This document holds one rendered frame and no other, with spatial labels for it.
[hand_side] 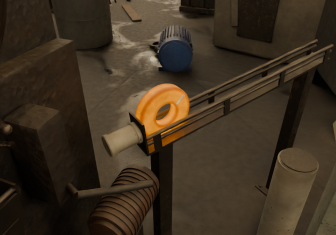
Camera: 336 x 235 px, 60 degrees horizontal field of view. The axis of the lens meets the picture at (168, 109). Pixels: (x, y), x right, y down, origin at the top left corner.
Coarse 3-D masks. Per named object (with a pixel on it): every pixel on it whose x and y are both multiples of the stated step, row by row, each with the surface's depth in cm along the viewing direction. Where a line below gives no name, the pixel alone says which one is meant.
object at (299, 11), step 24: (216, 0) 282; (240, 0) 268; (264, 0) 255; (288, 0) 245; (312, 0) 235; (216, 24) 293; (240, 24) 277; (264, 24) 264; (288, 24) 253; (312, 24) 242; (240, 48) 290; (264, 48) 276; (288, 48) 263
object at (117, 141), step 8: (120, 128) 74; (128, 128) 74; (136, 128) 74; (104, 136) 71; (112, 136) 72; (120, 136) 72; (128, 136) 73; (136, 136) 74; (104, 144) 74; (112, 144) 71; (120, 144) 72; (128, 144) 73; (112, 152) 71
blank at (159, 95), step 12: (168, 84) 76; (144, 96) 74; (156, 96) 73; (168, 96) 75; (180, 96) 77; (144, 108) 72; (156, 108) 74; (180, 108) 79; (144, 120) 74; (156, 120) 80; (168, 120) 80
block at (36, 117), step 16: (16, 112) 61; (32, 112) 61; (48, 112) 61; (16, 128) 59; (32, 128) 57; (48, 128) 60; (64, 128) 65; (16, 144) 62; (32, 144) 60; (48, 144) 61; (64, 144) 66; (16, 160) 66; (32, 160) 63; (48, 160) 62; (64, 160) 67; (32, 176) 66; (48, 176) 64; (64, 176) 68; (32, 192) 70; (48, 192) 67; (64, 192) 70
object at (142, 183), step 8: (128, 184) 75; (136, 184) 76; (144, 184) 76; (152, 184) 77; (72, 192) 68; (80, 192) 68; (88, 192) 69; (96, 192) 70; (104, 192) 72; (112, 192) 73; (120, 192) 74
